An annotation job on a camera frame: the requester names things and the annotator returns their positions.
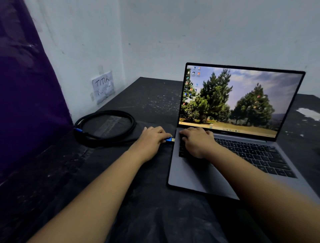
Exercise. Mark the person's left forearm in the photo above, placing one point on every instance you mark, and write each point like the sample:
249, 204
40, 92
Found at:
95, 200

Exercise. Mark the person's right hand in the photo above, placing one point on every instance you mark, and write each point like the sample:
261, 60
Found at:
200, 142

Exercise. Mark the grey laptop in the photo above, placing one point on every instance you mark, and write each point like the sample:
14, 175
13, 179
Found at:
250, 100

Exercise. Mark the person's left hand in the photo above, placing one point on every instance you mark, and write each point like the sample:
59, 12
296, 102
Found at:
150, 142

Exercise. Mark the black plastic table cover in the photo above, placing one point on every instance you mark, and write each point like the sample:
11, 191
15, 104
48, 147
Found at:
150, 212

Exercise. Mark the purple cloth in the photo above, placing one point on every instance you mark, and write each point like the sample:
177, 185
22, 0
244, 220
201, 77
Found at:
25, 100

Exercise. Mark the handwritten paper note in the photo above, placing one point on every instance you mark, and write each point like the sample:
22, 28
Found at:
103, 86

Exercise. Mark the person's right forearm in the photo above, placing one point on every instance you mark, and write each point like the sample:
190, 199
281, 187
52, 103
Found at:
262, 200

